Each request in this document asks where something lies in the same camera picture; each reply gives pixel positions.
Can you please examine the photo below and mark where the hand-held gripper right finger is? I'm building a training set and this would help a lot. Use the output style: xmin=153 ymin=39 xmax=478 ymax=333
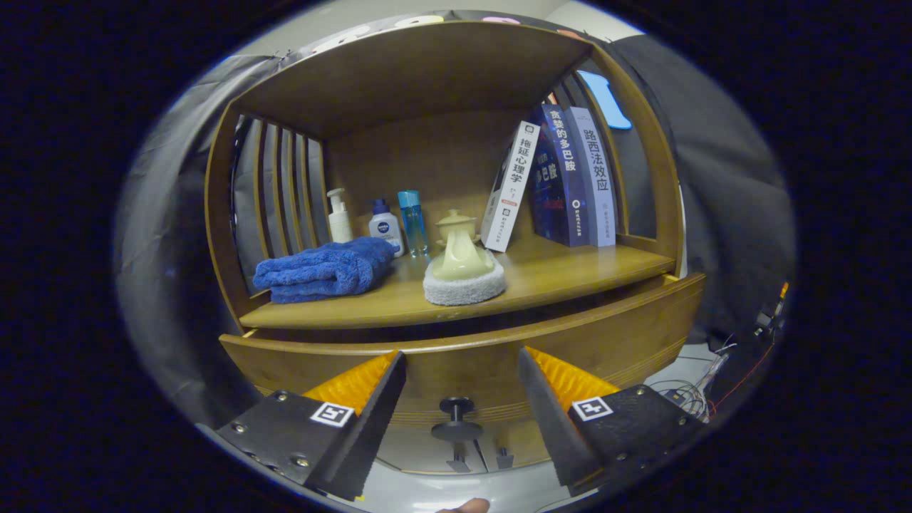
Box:
xmin=518 ymin=346 xmax=708 ymax=498

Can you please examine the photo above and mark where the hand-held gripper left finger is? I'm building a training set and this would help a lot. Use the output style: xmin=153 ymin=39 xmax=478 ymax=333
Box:
xmin=216 ymin=349 xmax=408 ymax=502

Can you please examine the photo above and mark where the wooden drawer with black knob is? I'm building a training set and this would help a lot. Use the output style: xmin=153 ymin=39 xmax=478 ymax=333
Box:
xmin=219 ymin=272 xmax=708 ymax=442

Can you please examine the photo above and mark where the cream scrub brush with sponge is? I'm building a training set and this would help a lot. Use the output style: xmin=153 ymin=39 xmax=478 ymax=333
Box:
xmin=423 ymin=224 xmax=507 ymax=307

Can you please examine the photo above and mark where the wooden cabinet door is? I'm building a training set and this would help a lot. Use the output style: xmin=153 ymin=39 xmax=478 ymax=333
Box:
xmin=374 ymin=426 xmax=489 ymax=475
xmin=474 ymin=426 xmax=555 ymax=471

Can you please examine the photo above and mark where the wooden countertop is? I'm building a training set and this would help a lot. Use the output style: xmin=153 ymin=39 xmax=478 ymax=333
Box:
xmin=239 ymin=232 xmax=676 ymax=331

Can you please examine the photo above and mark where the wooden cabinet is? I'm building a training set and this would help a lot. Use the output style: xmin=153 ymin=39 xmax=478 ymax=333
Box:
xmin=204 ymin=20 xmax=685 ymax=475

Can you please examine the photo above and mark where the folded blue towel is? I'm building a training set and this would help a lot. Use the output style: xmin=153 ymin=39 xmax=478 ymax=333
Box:
xmin=252 ymin=237 xmax=397 ymax=305

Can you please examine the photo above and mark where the white bottle with blue cap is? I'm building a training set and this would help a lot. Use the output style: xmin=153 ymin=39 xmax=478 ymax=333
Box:
xmin=368 ymin=198 xmax=405 ymax=259

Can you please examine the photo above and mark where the white pump bottle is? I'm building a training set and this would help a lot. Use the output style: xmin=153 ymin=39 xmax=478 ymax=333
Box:
xmin=326 ymin=187 xmax=354 ymax=244

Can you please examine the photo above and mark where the clear blue bottle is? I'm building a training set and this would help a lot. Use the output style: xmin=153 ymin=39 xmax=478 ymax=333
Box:
xmin=397 ymin=190 xmax=430 ymax=258

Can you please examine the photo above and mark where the cream lidded teacup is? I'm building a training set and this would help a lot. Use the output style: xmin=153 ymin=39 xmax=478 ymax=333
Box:
xmin=435 ymin=208 xmax=480 ymax=249

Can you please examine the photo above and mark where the white book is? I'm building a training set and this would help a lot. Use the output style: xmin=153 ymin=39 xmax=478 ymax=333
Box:
xmin=480 ymin=120 xmax=542 ymax=253

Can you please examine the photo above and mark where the black and orange clamp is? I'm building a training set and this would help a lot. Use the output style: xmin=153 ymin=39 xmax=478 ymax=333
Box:
xmin=752 ymin=281 xmax=790 ymax=339

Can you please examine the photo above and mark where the dark blue book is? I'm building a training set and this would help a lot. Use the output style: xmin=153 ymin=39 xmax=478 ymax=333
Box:
xmin=529 ymin=104 xmax=591 ymax=248

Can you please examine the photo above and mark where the pale lavender book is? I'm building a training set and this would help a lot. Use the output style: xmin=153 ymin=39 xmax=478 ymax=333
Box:
xmin=565 ymin=106 xmax=617 ymax=249

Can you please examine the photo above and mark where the black backdrop cloth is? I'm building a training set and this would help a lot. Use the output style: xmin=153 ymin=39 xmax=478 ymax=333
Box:
xmin=118 ymin=11 xmax=795 ymax=428

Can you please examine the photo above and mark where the bundle of thin cables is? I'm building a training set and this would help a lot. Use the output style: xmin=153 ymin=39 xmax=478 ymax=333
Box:
xmin=645 ymin=335 xmax=738 ymax=421

